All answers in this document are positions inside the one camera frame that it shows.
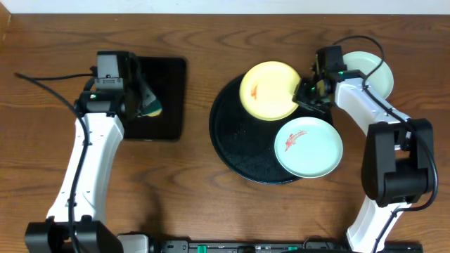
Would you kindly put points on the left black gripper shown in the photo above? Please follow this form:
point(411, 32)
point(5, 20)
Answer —
point(141, 97)

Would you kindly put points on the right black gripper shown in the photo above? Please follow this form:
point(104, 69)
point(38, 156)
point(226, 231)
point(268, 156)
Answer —
point(298, 95)

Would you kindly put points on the green scouring sponge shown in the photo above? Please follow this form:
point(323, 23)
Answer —
point(150, 107)

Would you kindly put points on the yellow plate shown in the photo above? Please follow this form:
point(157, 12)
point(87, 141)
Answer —
point(267, 89)

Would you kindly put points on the light green plate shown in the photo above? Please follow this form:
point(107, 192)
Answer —
point(381, 80)

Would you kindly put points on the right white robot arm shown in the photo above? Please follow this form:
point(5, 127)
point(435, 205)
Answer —
point(398, 171)

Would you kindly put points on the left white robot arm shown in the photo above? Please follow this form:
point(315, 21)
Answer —
point(76, 220)

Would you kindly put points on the black rectangular tray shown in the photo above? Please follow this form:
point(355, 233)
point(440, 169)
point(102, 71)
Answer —
point(167, 79)

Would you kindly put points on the round black tray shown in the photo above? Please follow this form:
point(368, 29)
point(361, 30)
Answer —
point(246, 144)

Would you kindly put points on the light green plate stained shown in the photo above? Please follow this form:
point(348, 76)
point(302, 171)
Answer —
point(308, 147)

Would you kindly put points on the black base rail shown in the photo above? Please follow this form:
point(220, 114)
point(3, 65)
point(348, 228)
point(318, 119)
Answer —
point(311, 244)

